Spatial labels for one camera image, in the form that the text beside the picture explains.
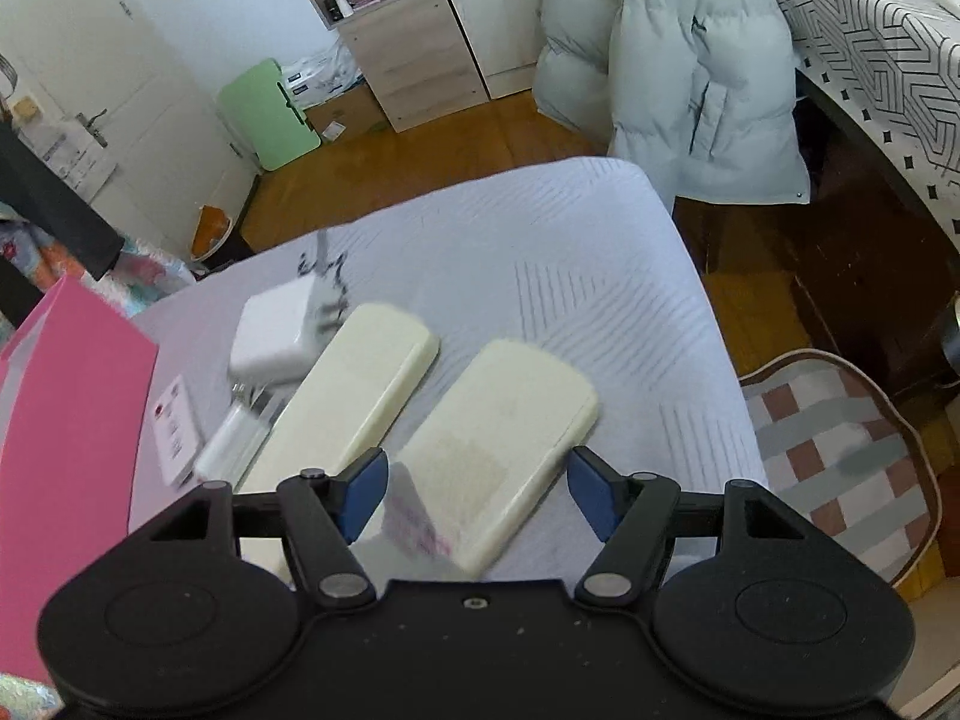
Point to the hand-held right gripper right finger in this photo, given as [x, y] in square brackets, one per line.
[592, 499]

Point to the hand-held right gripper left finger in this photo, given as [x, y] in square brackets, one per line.
[361, 496]

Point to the wide cream remote control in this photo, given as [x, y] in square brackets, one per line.
[517, 420]

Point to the small white charger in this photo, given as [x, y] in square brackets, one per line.
[232, 439]

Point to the white cube charger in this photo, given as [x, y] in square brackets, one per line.
[274, 337]

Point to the thin white remote control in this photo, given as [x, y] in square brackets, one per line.
[174, 427]

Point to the pink cardboard box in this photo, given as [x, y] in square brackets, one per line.
[67, 427]

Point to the checked seat cushion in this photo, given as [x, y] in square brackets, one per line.
[832, 450]

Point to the bin with orange bag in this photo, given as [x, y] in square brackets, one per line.
[217, 236]

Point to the floral quilt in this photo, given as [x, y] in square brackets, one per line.
[150, 270]

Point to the dark wooden table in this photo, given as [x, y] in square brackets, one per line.
[862, 240]

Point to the brown cardboard box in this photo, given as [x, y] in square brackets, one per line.
[352, 116]

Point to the green folding stool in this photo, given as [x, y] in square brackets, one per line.
[270, 116]

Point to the white and blue plastic packages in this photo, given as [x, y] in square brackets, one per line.
[319, 75]

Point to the black hanging garment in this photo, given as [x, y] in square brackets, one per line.
[52, 202]

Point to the grey puffer jacket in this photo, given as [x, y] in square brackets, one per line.
[675, 67]

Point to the wooden shelf cabinet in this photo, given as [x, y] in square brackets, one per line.
[397, 52]

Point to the white door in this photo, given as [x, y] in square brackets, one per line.
[97, 75]

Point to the light wooden wardrobe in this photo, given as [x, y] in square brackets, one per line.
[487, 7]

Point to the geometric patterned tablecloth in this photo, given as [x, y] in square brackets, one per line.
[877, 52]

